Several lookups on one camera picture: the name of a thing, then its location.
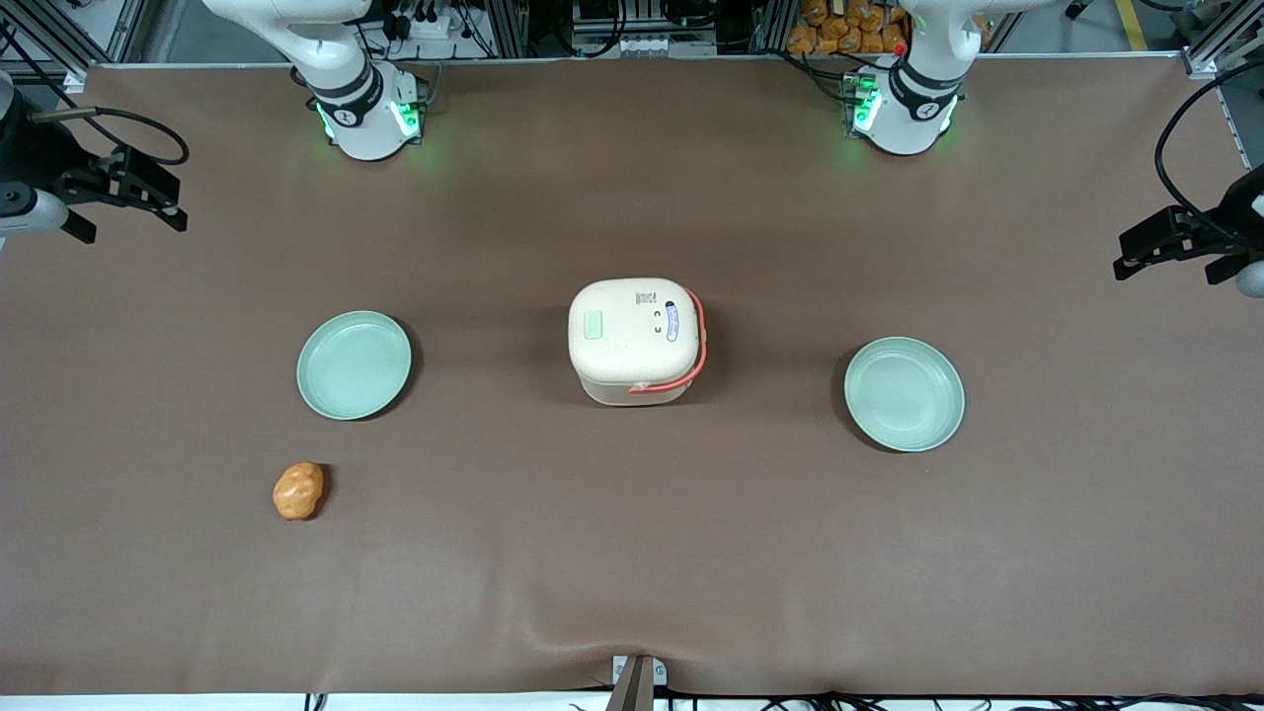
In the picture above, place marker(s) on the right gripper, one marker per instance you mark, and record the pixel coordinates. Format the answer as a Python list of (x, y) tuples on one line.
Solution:
[(39, 155)]

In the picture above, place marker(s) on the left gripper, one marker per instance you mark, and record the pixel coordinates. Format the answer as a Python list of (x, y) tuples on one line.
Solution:
[(1238, 211)]

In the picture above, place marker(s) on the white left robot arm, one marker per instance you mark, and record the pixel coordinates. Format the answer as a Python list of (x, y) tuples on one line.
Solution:
[(904, 109)]

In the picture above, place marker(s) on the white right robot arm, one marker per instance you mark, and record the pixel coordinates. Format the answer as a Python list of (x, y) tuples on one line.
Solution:
[(360, 118)]

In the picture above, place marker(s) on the pale green round plate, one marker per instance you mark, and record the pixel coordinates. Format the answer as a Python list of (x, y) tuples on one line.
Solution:
[(354, 364), (904, 394)]

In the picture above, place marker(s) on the orange-brown toy potato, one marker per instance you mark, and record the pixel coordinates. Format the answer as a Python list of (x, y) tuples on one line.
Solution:
[(298, 491)]

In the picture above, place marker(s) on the white power strip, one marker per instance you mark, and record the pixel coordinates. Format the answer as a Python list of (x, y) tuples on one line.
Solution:
[(427, 25)]

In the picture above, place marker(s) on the bag of orange bread toys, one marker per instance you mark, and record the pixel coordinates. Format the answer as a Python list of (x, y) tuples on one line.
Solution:
[(839, 30)]

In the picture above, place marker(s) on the brown table mat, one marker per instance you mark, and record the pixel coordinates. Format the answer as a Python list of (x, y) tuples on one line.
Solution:
[(632, 553)]

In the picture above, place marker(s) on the aluminium frame profile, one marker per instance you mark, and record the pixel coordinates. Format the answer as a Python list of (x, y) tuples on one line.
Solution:
[(1220, 39), (59, 39)]

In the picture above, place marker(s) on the grey metal camera bracket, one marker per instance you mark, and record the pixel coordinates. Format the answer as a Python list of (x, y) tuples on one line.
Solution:
[(637, 681)]

